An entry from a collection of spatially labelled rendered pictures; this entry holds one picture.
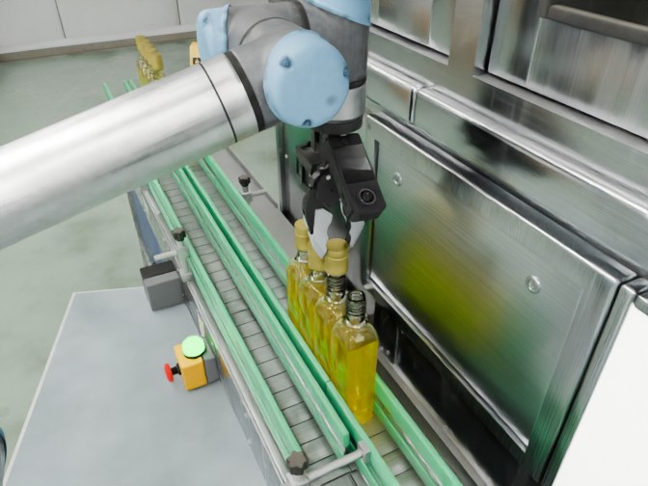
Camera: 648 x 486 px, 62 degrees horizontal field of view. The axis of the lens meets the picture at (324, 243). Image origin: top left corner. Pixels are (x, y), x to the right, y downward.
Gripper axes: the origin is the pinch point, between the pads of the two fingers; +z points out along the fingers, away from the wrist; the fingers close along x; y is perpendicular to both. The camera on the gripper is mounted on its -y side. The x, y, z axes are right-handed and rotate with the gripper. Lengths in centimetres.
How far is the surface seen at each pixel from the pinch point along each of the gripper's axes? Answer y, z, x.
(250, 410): 0.8, 30.8, 14.9
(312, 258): 4.8, 4.7, 1.8
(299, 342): 4.8, 22.4, 4.3
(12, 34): 572, 109, 95
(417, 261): -1.6, 4.9, -13.0
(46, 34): 574, 112, 64
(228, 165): 91, 33, -5
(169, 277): 48, 36, 21
